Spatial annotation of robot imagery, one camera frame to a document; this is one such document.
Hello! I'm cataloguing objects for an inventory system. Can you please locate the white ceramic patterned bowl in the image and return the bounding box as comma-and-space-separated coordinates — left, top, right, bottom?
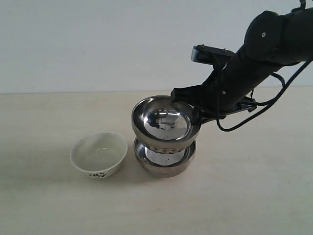
69, 131, 129, 179

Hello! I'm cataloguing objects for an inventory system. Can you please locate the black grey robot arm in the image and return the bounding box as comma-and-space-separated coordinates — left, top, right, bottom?
171, 0, 313, 124

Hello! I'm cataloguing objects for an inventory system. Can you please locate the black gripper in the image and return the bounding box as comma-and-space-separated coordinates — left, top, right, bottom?
170, 52, 279, 126

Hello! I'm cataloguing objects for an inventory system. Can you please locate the smooth stainless steel bowl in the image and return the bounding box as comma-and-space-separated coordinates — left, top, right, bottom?
133, 139, 197, 178

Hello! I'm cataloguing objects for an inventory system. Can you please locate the hammered stainless steel bowl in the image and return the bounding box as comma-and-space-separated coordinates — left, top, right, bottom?
131, 95, 201, 154

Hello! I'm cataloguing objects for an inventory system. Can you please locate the black cable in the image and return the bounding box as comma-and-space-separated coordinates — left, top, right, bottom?
216, 0, 313, 132

